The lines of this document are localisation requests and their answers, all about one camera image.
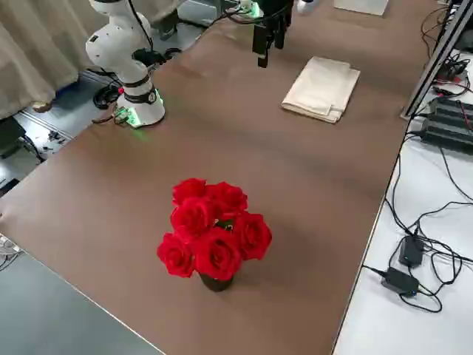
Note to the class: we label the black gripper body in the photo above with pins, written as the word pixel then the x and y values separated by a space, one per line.
pixel 275 9

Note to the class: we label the beige tablecloth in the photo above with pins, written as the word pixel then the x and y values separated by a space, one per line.
pixel 321 88

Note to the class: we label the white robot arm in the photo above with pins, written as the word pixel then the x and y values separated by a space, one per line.
pixel 122 48
pixel 248 5

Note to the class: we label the red artificial rose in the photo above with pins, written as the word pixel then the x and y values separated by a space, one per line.
pixel 253 234
pixel 218 255
pixel 175 257
pixel 192 218
pixel 188 189
pixel 229 197

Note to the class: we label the black finned power brick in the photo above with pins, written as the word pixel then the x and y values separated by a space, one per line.
pixel 447 135
pixel 449 111

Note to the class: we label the beige curtain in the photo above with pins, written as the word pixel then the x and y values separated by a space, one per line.
pixel 37 48

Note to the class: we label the small brown object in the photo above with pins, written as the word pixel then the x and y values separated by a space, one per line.
pixel 41 107

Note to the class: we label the black flower vase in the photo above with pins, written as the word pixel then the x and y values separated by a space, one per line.
pixel 216 284

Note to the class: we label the black power adapter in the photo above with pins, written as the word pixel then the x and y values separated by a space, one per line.
pixel 401 281
pixel 410 253

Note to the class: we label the black floor box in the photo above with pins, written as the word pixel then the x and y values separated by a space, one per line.
pixel 9 137

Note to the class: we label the aluminium frame post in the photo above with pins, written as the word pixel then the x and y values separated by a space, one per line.
pixel 436 55

